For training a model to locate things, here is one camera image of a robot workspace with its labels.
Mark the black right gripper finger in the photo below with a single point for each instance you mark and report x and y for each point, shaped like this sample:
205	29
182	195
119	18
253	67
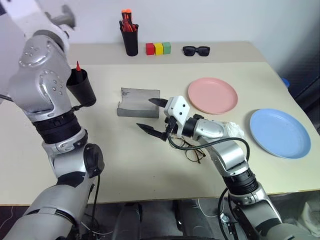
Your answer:
150	130
158	101

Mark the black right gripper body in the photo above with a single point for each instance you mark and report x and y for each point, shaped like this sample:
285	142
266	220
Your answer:
171	125

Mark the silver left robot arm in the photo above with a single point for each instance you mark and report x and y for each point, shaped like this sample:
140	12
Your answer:
42	82

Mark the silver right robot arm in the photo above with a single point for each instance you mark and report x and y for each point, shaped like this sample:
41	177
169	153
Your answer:
230	152

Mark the black tapered cup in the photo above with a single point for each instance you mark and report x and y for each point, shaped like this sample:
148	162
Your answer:
82	87

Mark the grey folded cloth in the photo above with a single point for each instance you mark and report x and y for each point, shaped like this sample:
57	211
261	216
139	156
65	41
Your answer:
137	103

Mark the thin framed eyeglasses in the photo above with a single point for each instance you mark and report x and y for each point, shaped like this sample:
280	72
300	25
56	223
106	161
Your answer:
192	153

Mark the pink plate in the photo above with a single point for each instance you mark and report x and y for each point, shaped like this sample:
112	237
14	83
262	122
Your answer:
212	95

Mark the yellow cube block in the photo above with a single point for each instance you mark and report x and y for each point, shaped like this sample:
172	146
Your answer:
158	49

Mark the red cube block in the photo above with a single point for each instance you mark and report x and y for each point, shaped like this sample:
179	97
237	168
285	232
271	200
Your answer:
149	48

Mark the green cube block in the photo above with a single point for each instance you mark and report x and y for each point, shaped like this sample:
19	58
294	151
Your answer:
166	48

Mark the black sunglasses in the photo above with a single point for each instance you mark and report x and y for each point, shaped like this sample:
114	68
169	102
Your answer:
195	50

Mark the white crumpled cloth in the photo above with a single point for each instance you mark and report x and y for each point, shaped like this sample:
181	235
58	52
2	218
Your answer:
235	128

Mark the tall black pen holder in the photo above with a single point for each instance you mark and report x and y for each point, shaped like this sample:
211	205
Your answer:
130	41

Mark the red marker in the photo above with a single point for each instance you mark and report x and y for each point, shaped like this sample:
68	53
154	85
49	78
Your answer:
78	67

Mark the orange capped marker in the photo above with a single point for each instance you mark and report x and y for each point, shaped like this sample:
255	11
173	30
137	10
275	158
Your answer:
124	15
129	15

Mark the blue plate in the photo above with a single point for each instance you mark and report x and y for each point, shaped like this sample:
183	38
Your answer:
280	132

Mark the small blue object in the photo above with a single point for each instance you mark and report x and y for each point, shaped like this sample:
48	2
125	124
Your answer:
286	82

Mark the dark chair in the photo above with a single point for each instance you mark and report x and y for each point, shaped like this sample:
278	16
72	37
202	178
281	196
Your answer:
306	82

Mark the white plastic object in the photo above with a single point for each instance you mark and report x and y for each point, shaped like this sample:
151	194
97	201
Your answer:
310	213

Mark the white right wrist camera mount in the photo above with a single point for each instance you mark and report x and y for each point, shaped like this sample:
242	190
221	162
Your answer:
178	107

